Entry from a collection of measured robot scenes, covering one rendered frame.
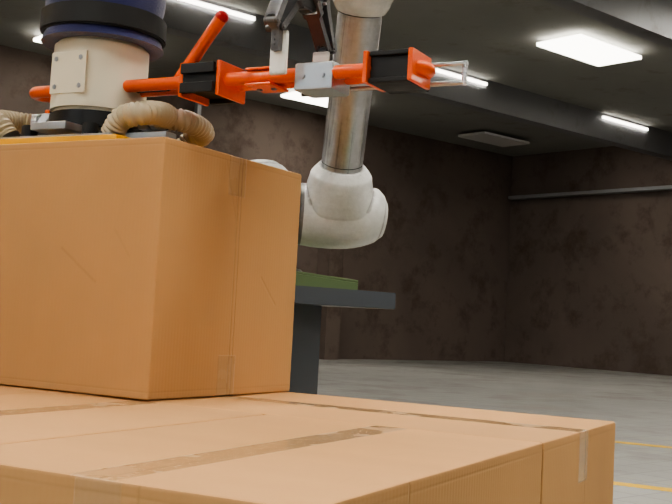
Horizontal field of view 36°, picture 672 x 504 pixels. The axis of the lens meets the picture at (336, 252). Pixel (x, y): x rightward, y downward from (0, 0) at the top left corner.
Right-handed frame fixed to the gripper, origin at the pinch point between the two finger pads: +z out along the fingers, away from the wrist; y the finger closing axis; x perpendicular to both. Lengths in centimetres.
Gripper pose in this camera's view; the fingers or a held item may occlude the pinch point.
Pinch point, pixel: (299, 77)
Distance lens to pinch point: 175.4
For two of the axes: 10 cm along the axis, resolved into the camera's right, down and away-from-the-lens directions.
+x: 8.8, 0.2, -4.7
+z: -0.5, 10.0, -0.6
